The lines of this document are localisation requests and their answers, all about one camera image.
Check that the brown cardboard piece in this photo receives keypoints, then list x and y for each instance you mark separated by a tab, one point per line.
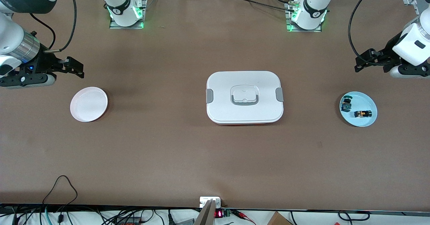
277	220

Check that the light blue round plate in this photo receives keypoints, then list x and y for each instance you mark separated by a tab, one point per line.
364	102

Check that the white lidded box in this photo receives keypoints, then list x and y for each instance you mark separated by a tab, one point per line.
221	110

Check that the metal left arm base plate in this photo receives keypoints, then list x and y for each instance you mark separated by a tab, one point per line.
292	30

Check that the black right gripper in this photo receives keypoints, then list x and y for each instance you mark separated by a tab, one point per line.
44	62

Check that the white round plate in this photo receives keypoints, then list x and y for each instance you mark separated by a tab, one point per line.
89	104

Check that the grey slanted bar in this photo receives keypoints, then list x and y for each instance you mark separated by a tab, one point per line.
205	216

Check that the red clip leads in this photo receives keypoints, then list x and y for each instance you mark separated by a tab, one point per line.
239	213

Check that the small white bracket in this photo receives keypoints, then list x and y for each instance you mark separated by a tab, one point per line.
204	200

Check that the red digit display board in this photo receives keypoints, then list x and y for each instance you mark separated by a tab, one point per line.
219	214

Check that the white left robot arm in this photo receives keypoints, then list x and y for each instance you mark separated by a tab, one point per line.
314	3

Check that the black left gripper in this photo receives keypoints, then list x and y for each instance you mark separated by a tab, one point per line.
389	54

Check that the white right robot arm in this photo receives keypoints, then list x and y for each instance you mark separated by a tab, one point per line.
119	3

